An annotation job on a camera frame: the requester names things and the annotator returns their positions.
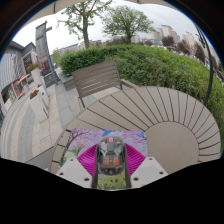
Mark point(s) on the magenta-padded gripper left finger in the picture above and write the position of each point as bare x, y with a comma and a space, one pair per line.
71, 170

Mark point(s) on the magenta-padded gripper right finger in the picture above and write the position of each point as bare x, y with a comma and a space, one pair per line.
150, 170

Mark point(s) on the grey transparent computer mouse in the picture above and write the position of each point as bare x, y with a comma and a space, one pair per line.
111, 156

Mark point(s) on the flower print mouse pad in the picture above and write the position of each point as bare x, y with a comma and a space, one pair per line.
86, 140

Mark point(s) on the white planter box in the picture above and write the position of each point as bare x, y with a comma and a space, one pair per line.
38, 106
36, 75

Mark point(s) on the brown slatted chair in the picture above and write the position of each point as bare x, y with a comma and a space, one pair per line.
96, 78

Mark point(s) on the green hedge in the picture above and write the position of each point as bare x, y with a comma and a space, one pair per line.
160, 66

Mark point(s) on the grey shopfront building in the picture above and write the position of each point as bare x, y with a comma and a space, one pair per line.
13, 70

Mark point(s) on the dark curved parasol pole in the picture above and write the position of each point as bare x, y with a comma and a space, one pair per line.
210, 66

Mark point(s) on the tall grey sign pillar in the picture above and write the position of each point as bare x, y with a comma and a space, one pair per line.
45, 53

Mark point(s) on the distant apartment buildings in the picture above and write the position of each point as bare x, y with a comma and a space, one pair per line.
170, 33

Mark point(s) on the bare-trunked thin tree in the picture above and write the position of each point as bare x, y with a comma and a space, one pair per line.
85, 30

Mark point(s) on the round leafy tree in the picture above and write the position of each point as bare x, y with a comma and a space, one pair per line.
128, 21

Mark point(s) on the beige parasol canopy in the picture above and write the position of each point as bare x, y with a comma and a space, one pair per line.
43, 11

